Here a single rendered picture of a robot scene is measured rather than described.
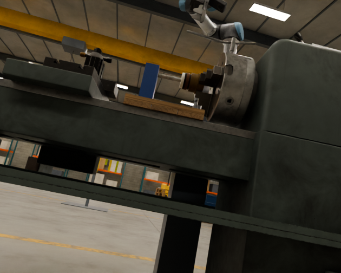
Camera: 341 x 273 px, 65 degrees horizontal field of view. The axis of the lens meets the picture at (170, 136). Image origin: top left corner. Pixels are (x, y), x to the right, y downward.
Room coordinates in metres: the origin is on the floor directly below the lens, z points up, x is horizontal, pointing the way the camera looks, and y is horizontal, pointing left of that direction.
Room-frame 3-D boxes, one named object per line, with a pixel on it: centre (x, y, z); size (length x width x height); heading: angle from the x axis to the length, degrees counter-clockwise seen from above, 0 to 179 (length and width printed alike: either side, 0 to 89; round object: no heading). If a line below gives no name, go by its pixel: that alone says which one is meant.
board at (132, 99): (1.13, 0.05, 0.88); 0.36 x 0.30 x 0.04; 2
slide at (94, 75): (1.13, 0.42, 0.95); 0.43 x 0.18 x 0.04; 2
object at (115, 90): (1.20, 0.39, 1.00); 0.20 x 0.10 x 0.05; 92
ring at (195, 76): (1.13, -0.05, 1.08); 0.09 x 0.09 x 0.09; 2
